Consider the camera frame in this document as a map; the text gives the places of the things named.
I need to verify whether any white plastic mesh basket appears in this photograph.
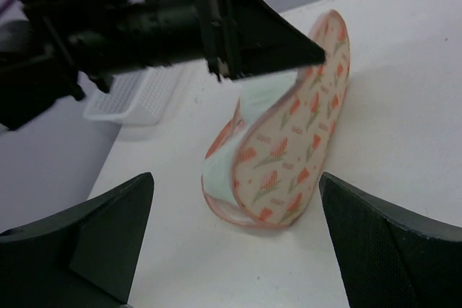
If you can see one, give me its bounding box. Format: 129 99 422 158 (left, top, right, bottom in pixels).
83 64 186 126

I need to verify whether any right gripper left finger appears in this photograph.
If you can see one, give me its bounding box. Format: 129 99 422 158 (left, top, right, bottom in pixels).
1 172 154 308

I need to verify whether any floral mesh laundry bag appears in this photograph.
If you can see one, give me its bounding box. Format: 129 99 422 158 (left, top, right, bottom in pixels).
201 10 351 229

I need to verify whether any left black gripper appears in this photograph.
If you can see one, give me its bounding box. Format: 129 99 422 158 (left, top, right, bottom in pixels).
194 0 326 80

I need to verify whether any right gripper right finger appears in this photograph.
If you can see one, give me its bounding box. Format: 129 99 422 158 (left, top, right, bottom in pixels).
319 172 461 307

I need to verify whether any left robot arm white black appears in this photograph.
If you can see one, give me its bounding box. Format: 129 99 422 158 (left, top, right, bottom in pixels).
1 0 326 131

